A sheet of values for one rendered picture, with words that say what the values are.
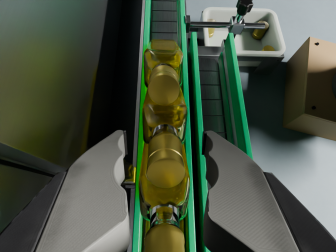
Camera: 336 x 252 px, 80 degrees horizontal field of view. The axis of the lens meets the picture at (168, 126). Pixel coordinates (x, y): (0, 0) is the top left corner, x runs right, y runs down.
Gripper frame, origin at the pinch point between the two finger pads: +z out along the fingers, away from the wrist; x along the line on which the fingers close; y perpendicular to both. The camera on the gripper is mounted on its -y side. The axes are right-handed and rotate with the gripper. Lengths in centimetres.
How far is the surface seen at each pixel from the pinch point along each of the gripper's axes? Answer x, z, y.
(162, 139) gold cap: -0.1, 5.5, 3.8
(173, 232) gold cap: 0.9, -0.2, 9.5
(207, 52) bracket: 10.7, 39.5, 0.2
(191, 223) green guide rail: 4.0, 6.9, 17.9
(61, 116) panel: -11.7, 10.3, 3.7
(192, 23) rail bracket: 6.1, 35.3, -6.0
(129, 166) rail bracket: -4.2, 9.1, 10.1
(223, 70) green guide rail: 13.1, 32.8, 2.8
